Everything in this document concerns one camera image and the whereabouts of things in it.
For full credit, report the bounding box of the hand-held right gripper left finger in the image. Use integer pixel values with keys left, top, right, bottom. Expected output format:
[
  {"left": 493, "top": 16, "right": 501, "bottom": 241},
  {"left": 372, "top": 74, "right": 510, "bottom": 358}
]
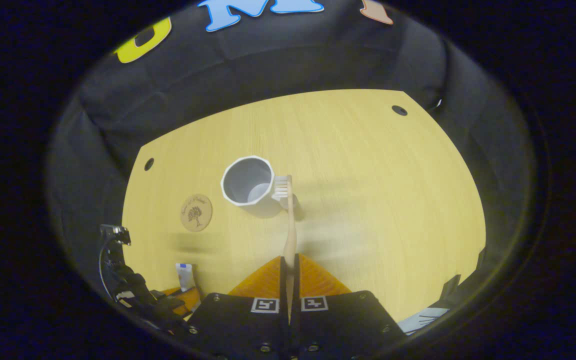
[{"left": 188, "top": 256, "right": 289, "bottom": 360}]

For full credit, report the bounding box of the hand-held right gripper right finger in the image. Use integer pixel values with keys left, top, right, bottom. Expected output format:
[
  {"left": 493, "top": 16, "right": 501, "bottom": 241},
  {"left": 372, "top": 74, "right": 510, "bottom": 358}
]
[{"left": 290, "top": 253, "right": 407, "bottom": 360}]

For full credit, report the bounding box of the white toothpaste tube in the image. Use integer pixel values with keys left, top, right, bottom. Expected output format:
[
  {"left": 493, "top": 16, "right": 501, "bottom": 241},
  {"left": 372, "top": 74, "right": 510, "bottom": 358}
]
[{"left": 175, "top": 263, "right": 197, "bottom": 293}]

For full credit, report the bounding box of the round cork coaster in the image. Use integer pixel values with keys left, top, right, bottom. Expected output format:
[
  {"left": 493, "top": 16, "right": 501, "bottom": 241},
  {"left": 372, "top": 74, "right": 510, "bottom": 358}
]
[{"left": 180, "top": 194, "right": 214, "bottom": 232}]

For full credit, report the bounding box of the wooden toothbrush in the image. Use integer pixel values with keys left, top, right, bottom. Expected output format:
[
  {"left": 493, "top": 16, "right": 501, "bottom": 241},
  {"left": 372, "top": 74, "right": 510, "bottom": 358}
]
[{"left": 273, "top": 175, "right": 299, "bottom": 321}]

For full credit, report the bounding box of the white cup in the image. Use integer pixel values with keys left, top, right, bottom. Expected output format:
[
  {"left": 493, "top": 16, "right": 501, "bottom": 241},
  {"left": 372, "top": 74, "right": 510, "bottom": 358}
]
[{"left": 220, "top": 156, "right": 275, "bottom": 207}]

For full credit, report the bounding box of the white paper sheet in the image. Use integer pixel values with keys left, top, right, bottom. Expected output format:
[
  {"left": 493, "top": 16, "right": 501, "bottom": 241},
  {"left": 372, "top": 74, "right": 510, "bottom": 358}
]
[{"left": 399, "top": 307, "right": 450, "bottom": 335}]

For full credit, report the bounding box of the black backdrop cloth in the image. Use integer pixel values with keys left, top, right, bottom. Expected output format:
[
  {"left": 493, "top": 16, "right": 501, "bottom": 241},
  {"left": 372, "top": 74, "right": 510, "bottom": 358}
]
[{"left": 48, "top": 0, "right": 534, "bottom": 306}]

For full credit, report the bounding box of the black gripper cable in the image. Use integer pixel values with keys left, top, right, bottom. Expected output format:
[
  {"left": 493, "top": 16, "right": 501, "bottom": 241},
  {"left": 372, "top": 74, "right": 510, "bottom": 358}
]
[{"left": 98, "top": 239, "right": 119, "bottom": 297}]

